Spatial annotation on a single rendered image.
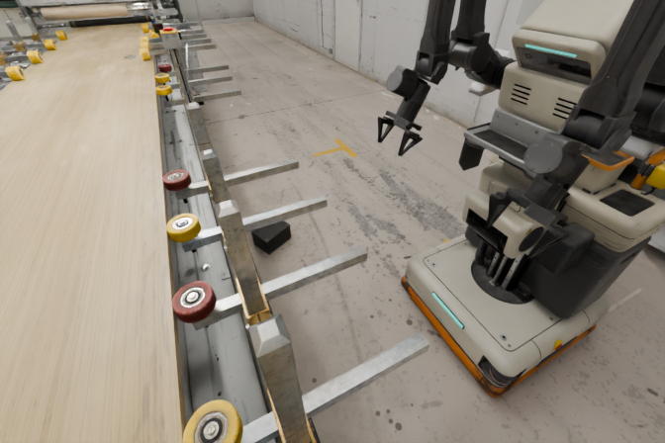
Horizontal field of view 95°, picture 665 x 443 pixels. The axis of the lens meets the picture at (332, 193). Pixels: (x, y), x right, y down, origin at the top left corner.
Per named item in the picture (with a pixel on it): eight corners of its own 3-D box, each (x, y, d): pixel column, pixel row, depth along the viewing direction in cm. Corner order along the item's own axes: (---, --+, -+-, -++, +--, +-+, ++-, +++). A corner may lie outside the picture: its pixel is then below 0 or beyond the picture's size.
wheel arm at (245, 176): (296, 166, 119) (295, 156, 117) (299, 170, 117) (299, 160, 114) (177, 197, 105) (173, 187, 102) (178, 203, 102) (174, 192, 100)
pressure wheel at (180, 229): (178, 265, 83) (163, 235, 76) (179, 245, 89) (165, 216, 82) (209, 257, 85) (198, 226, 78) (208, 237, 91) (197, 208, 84)
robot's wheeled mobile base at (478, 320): (485, 244, 190) (498, 214, 175) (593, 332, 144) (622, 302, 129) (396, 285, 167) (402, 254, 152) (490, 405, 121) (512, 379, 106)
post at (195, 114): (233, 223, 116) (198, 100, 87) (235, 229, 114) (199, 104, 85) (224, 226, 115) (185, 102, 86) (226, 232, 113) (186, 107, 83)
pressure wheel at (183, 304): (198, 350, 65) (181, 320, 58) (181, 326, 69) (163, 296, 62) (232, 323, 69) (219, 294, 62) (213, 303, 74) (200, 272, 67)
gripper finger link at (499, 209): (500, 243, 61) (528, 204, 57) (470, 221, 66) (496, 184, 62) (514, 241, 65) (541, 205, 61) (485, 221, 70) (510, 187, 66)
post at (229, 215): (272, 339, 80) (234, 195, 51) (276, 351, 78) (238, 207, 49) (259, 345, 79) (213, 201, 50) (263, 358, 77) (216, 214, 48)
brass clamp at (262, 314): (261, 283, 77) (257, 270, 74) (277, 328, 67) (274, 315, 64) (237, 292, 75) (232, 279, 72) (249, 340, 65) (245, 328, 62)
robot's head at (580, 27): (558, 32, 83) (551, -16, 72) (650, 46, 68) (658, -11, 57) (519, 74, 85) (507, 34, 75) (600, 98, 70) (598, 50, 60)
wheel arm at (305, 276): (361, 254, 84) (361, 243, 81) (367, 262, 82) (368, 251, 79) (195, 319, 69) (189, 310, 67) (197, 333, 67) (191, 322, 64)
